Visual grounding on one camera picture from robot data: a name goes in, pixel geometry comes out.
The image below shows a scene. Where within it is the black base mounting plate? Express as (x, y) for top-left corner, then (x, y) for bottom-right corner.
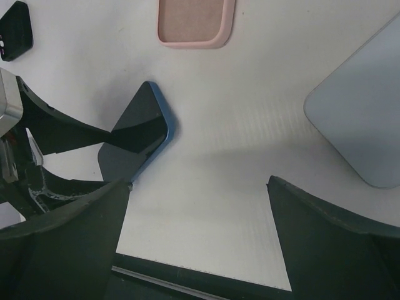
(112, 254), (294, 299)

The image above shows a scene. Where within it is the light blue phone face-down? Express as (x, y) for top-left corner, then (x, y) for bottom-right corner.
(303, 15), (399, 189)

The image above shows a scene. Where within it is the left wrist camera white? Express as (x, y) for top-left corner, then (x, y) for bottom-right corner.
(0, 68), (23, 136)

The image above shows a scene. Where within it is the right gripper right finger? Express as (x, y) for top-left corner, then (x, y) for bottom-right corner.
(267, 176), (399, 299)

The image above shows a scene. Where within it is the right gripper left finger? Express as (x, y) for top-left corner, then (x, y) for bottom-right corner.
(1, 181), (130, 299)

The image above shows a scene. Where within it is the blue phone black screen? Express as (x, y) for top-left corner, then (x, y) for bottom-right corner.
(97, 81), (177, 183)

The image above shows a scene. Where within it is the black phone case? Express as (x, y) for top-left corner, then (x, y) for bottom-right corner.
(1, 1), (34, 62)

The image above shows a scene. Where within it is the pink phone case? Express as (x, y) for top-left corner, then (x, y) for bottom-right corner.
(157, 1), (236, 49)

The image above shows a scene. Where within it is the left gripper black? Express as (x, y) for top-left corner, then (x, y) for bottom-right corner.
(1, 76), (125, 219)

